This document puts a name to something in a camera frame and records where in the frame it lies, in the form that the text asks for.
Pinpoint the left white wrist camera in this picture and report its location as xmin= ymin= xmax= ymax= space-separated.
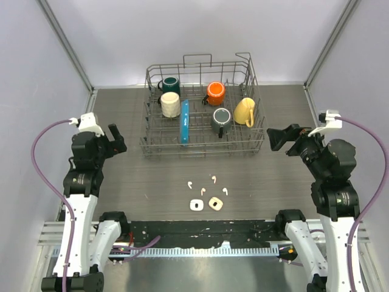
xmin=69 ymin=112 xmax=105 ymax=137

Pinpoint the cream textured mug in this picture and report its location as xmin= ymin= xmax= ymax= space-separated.
xmin=159 ymin=92 xmax=181 ymax=118

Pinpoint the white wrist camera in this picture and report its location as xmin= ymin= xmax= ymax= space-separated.
xmin=308 ymin=109 xmax=343 ymax=137
xmin=69 ymin=112 xmax=105 ymax=137

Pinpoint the white charging case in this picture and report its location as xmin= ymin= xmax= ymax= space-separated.
xmin=190 ymin=199 xmax=204 ymax=212

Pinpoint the blue plate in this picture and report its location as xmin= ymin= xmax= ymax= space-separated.
xmin=180 ymin=100 xmax=190 ymax=145

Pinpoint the grey wire dish rack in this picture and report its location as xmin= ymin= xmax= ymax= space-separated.
xmin=140 ymin=52 xmax=267 ymax=158

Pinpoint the grey mug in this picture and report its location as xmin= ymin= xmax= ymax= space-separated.
xmin=211 ymin=108 xmax=232 ymax=139

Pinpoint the dark green mug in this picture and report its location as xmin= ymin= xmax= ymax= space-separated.
xmin=157 ymin=77 xmax=181 ymax=96

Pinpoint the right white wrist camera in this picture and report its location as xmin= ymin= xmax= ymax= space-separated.
xmin=308 ymin=109 xmax=343 ymax=137

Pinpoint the yellow mug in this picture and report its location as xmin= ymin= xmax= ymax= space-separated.
xmin=233 ymin=97 xmax=255 ymax=128

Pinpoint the beige charging case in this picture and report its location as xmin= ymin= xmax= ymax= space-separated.
xmin=208 ymin=196 xmax=224 ymax=211

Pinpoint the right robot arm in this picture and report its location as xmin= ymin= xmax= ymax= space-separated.
xmin=267 ymin=124 xmax=364 ymax=291

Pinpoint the orange mug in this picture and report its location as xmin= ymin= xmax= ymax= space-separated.
xmin=202 ymin=82 xmax=225 ymax=106

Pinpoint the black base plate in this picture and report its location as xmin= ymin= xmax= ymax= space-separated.
xmin=118 ymin=220 xmax=289 ymax=249

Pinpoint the white slotted cable duct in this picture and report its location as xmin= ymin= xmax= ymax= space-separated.
xmin=139 ymin=245 xmax=279 ymax=258

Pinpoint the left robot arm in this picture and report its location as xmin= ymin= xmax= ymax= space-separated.
xmin=41 ymin=123 xmax=130 ymax=291

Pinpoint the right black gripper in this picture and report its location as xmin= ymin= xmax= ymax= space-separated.
xmin=267 ymin=123 xmax=332 ymax=181

